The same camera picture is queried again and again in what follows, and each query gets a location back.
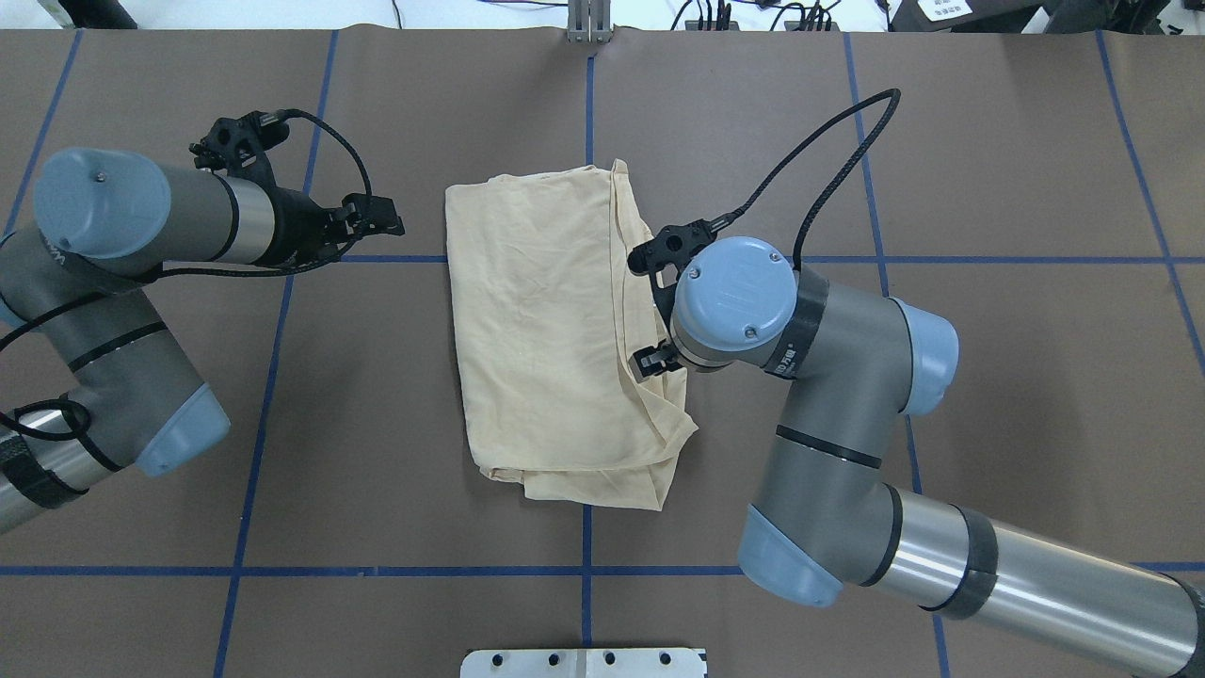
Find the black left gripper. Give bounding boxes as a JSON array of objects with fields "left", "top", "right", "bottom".
[{"left": 190, "top": 110, "right": 405, "bottom": 269}]

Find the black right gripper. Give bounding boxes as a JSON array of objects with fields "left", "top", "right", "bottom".
[{"left": 627, "top": 218, "right": 731, "bottom": 382}]

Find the beige long-sleeve graphic shirt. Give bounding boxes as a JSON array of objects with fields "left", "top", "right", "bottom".
[{"left": 443, "top": 160, "right": 696, "bottom": 511}]

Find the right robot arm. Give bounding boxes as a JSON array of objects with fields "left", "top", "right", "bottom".
[{"left": 627, "top": 216, "right": 1203, "bottom": 677}]

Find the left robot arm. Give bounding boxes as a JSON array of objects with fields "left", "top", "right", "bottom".
[{"left": 1, "top": 108, "right": 405, "bottom": 532}]

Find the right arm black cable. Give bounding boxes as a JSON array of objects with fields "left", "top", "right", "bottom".
[{"left": 711, "top": 89, "right": 903, "bottom": 269}]

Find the aluminium frame post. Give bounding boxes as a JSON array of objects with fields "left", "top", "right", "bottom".
[{"left": 568, "top": 0, "right": 615, "bottom": 45}]

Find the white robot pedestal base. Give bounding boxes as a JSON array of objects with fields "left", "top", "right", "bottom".
[{"left": 459, "top": 647, "right": 710, "bottom": 677}]

